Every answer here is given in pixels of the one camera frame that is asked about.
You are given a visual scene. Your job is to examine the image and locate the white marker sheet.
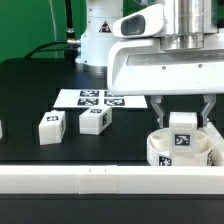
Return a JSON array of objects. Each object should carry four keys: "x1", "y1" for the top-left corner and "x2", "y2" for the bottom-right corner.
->
[{"x1": 54, "y1": 89, "x2": 147, "y2": 109}]

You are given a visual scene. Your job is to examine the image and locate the white object at left edge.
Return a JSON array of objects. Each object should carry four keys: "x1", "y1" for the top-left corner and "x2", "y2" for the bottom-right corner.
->
[{"x1": 0, "y1": 120, "x2": 3, "y2": 140}]

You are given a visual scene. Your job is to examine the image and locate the white fence bar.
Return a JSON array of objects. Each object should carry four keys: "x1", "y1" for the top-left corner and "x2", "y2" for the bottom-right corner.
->
[
  {"x1": 0, "y1": 165, "x2": 224, "y2": 194},
  {"x1": 205, "y1": 122, "x2": 224, "y2": 167}
]

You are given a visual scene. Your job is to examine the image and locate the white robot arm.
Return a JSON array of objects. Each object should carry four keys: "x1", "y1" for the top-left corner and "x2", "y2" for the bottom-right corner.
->
[{"x1": 80, "y1": 0, "x2": 224, "y2": 126}]

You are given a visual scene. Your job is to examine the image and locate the white front fence bar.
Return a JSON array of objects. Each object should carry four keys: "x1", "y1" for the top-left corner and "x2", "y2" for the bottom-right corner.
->
[{"x1": 0, "y1": 165, "x2": 224, "y2": 194}]

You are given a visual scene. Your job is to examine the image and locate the white right fence bar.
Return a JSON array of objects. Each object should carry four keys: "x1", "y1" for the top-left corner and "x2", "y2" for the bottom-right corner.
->
[{"x1": 205, "y1": 122, "x2": 224, "y2": 167}]

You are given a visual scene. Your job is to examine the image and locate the black cable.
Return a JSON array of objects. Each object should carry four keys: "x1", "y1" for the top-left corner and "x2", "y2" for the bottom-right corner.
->
[{"x1": 23, "y1": 38, "x2": 82, "y2": 60}]

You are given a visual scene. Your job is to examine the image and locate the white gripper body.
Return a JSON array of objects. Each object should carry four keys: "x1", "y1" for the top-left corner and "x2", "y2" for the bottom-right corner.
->
[{"x1": 107, "y1": 36, "x2": 224, "y2": 95}]

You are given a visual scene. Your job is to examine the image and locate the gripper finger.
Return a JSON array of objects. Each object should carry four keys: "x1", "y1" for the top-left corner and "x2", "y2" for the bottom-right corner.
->
[
  {"x1": 200, "y1": 94, "x2": 216, "y2": 127},
  {"x1": 150, "y1": 95, "x2": 165, "y2": 128}
]

